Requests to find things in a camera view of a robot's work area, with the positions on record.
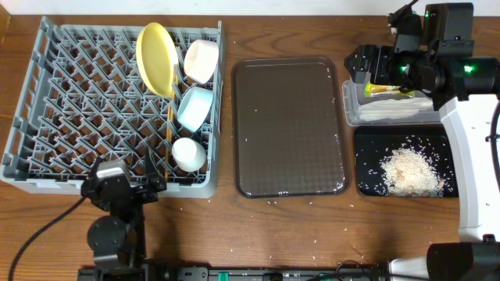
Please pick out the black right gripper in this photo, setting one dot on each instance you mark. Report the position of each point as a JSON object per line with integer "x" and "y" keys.
{"x": 381, "y": 56}

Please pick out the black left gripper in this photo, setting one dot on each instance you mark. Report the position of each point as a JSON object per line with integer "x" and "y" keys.
{"x": 127, "y": 191}

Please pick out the yellow green snack wrapper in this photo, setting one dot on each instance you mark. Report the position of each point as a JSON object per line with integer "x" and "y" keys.
{"x": 374, "y": 90}

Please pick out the white napkin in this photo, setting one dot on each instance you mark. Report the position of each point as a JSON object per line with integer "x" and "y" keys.
{"x": 394, "y": 109}

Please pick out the white paper cup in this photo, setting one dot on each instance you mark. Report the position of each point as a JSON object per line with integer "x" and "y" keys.
{"x": 189, "y": 155}

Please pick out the wooden chopstick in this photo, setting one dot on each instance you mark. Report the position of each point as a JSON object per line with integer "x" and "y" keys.
{"x": 169, "y": 134}
{"x": 172, "y": 92}

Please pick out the light blue bowl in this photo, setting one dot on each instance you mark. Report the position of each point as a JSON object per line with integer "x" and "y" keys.
{"x": 194, "y": 108}

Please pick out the pile of rice waste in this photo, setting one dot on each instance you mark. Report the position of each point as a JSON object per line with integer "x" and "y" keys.
{"x": 410, "y": 171}

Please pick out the yellow round plate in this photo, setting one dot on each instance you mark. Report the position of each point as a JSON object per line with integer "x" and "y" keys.
{"x": 156, "y": 59}

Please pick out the pink white bowl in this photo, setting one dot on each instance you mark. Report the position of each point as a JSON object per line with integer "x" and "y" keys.
{"x": 201, "y": 60}

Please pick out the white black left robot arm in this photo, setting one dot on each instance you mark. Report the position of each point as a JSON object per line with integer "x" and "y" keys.
{"x": 118, "y": 238}

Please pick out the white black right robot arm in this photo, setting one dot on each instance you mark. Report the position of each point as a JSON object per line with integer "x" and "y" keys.
{"x": 433, "y": 53}

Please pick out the clear plastic waste bin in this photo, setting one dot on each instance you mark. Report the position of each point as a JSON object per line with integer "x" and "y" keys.
{"x": 354, "y": 97}

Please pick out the black waste tray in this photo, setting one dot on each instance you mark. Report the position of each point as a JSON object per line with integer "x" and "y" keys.
{"x": 367, "y": 156}

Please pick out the grey plastic dishwasher rack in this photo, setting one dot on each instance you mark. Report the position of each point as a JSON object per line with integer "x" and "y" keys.
{"x": 83, "y": 98}

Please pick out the dark brown serving tray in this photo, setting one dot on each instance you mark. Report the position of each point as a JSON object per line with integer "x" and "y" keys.
{"x": 289, "y": 136}

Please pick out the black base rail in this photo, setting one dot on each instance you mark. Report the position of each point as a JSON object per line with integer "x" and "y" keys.
{"x": 205, "y": 274}

